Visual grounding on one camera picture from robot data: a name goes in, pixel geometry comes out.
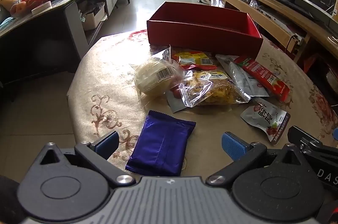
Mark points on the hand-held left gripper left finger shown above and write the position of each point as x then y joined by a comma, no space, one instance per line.
107,144

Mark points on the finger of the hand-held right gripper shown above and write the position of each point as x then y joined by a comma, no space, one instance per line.
303,138
336,133

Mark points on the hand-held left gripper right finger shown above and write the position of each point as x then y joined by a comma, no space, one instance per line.
233,146

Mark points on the small silver date packet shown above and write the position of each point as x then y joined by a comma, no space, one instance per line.
264,115

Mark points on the purple foil snack packet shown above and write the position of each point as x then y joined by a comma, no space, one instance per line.
161,144

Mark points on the clear yellow waffle packet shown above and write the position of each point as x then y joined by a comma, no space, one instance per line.
219,92

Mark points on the long silver snack packet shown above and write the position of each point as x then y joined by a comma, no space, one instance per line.
245,81

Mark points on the long red snack packet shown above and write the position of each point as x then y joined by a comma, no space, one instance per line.
264,76

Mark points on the silver sausage pack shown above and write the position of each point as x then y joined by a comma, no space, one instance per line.
174,102

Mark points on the clear round bread packet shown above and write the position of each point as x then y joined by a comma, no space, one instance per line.
150,76

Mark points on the yellow and red snack packet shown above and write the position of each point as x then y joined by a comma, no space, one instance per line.
192,57

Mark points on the red cardboard box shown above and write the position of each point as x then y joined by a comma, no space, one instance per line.
200,39

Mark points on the round table with floral cloth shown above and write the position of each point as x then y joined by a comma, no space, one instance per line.
111,76

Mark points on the white power strip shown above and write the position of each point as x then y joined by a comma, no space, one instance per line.
295,39

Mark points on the white cardboard box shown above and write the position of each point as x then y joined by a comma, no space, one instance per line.
92,19

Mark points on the white shopping bag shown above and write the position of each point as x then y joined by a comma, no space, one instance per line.
217,2

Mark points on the dark glass-top table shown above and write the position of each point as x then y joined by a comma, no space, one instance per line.
60,2

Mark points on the flat white box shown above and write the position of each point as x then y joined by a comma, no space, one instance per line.
41,8

